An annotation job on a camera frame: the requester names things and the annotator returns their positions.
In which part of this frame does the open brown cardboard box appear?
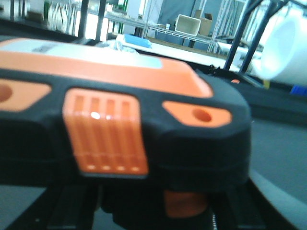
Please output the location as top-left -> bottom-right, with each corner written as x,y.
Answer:
194,10 -> 213,36

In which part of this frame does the metal frame workbench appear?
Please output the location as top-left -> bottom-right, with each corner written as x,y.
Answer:
105,11 -> 232,52

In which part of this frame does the large white cylinder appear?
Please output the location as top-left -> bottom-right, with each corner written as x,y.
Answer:
250,6 -> 307,87

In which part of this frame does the beige plastic bin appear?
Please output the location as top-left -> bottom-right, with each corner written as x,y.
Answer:
175,14 -> 201,36

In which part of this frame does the crumpled clear plastic bag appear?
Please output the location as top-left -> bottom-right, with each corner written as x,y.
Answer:
95,40 -> 138,54

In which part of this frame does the orange black barcode scanner gun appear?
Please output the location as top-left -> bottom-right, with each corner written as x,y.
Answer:
0,36 -> 251,217

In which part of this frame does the blue flat tray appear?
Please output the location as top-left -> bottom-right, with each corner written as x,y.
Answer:
123,34 -> 152,48

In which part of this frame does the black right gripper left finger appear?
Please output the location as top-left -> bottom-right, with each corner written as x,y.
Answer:
47,185 -> 98,230

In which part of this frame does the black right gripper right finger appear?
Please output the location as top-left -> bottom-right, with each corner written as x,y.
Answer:
211,180 -> 297,230

